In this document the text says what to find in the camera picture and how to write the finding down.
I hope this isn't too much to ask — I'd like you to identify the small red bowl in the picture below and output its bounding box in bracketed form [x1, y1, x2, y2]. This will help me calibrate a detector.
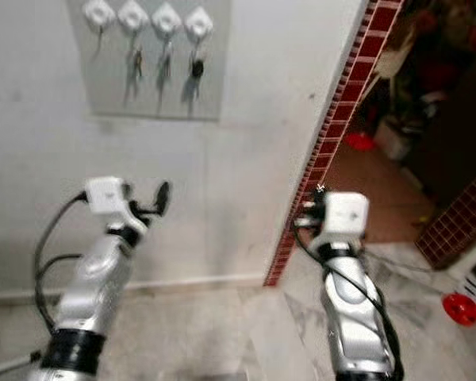
[345, 132, 375, 152]

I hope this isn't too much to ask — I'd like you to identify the white bucket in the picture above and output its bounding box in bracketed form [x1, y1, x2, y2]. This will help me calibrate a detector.
[375, 115, 413, 162]

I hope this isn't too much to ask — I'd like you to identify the black key fob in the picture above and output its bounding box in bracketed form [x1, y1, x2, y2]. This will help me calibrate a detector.
[188, 44, 206, 80]

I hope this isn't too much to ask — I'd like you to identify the brass hanging key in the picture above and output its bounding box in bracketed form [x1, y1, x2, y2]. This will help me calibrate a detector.
[131, 47, 145, 81]

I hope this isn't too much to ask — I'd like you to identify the silver hanging key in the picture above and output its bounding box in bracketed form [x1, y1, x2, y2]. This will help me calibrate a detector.
[162, 38, 175, 79]

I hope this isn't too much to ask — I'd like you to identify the red round reel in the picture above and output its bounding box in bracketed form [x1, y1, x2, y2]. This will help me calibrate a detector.
[442, 292, 476, 326]

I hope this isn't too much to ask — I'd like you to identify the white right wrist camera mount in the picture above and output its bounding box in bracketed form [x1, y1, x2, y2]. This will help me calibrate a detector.
[316, 192, 370, 248]

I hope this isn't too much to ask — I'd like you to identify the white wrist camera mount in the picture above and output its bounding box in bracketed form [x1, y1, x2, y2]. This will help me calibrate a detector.
[86, 176, 140, 228]
[316, 192, 370, 248]

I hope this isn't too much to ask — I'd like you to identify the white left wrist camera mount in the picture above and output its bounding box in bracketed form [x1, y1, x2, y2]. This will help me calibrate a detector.
[86, 176, 140, 228]

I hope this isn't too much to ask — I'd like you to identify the red tiled door frame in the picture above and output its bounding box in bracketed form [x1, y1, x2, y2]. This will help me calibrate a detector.
[264, 0, 405, 287]

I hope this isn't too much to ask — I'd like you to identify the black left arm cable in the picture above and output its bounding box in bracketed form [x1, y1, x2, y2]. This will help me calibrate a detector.
[33, 193, 90, 339]

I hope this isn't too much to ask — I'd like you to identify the red tiled low wall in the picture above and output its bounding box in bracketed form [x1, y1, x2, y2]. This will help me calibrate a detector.
[416, 164, 476, 271]

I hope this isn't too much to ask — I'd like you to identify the white wall hook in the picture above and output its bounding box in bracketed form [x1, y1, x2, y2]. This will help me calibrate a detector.
[151, 2, 183, 37]
[184, 6, 215, 40]
[117, 0, 150, 33]
[83, 0, 116, 29]

